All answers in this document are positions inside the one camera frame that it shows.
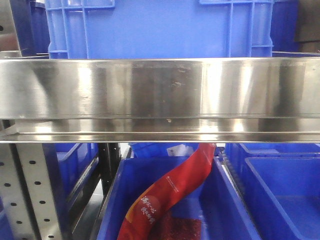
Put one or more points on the red snack bag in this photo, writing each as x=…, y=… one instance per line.
x=164, y=193

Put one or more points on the upper blue crate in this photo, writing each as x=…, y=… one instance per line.
x=151, y=29

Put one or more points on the perforated metal upright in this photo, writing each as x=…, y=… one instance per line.
x=31, y=189

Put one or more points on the lower right blue bin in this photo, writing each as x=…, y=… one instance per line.
x=280, y=185

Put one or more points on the stainless steel shelf rail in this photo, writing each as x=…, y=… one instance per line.
x=220, y=100

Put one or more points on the lower middle blue bin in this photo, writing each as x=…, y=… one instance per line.
x=192, y=197

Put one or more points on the blue bin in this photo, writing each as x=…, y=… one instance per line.
x=280, y=185
x=192, y=197

